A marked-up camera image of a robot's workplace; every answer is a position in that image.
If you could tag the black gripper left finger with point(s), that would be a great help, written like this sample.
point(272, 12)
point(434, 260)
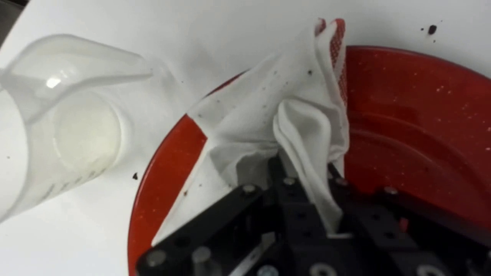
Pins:
point(246, 231)

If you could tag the round white table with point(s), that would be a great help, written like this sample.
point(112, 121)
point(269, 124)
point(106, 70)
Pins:
point(85, 230)

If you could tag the white red-striped tea towel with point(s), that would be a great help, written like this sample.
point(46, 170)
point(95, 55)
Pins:
point(292, 104)

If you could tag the red plate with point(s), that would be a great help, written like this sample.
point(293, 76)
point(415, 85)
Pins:
point(422, 125)

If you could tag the clear plastic measuring cup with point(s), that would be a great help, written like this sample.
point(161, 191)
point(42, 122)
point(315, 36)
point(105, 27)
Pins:
point(68, 130)

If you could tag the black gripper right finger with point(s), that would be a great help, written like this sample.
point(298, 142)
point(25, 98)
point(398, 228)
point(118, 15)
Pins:
point(401, 234)

